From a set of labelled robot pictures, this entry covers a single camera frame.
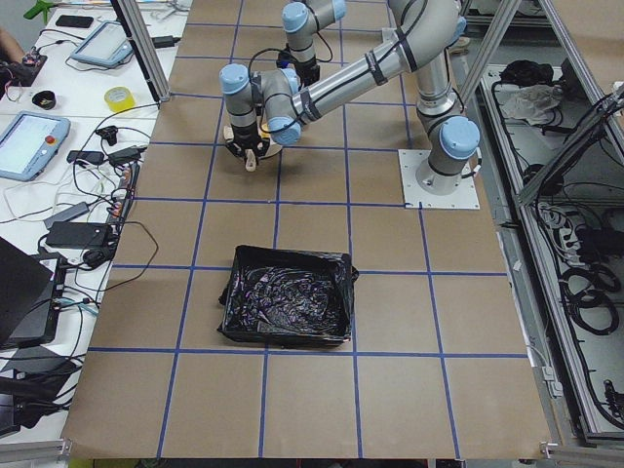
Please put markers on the black power brick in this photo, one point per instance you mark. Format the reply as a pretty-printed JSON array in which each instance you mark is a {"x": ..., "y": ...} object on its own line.
[{"x": 78, "y": 235}]

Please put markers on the aluminium frame post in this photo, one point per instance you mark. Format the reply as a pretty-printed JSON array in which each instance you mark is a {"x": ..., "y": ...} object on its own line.
[{"x": 130, "y": 17}]

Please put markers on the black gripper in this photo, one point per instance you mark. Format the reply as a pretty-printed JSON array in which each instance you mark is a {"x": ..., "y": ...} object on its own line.
[
  {"x": 308, "y": 72},
  {"x": 243, "y": 133}
]

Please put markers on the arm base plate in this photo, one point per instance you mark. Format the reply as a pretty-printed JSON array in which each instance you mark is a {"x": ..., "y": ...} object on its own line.
[{"x": 427, "y": 190}]

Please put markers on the lower teach pendant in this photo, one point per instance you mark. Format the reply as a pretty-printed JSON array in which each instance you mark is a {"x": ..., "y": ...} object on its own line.
[{"x": 29, "y": 143}]

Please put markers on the black smartphone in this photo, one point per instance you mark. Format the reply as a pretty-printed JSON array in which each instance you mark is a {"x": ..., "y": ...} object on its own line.
[{"x": 75, "y": 21}]

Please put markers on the teach pendant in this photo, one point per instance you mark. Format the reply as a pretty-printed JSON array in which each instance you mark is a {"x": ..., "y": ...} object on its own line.
[
  {"x": 106, "y": 46},
  {"x": 29, "y": 143}
]

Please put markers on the black bag lined bin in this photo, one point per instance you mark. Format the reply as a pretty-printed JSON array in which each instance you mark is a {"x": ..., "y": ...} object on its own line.
[{"x": 289, "y": 298}]

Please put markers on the yellow tape roll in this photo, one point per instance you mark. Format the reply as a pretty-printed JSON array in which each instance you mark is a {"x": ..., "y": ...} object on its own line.
[{"x": 119, "y": 99}]

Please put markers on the upper teach pendant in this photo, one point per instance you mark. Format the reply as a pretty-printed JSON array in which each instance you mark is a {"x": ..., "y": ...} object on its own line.
[{"x": 106, "y": 46}]

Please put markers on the black laptop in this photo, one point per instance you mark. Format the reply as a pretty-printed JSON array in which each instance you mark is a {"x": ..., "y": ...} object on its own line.
[{"x": 31, "y": 289}]

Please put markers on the cream plastic dustpan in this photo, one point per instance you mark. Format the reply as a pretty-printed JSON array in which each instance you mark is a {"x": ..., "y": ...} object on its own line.
[{"x": 273, "y": 150}]

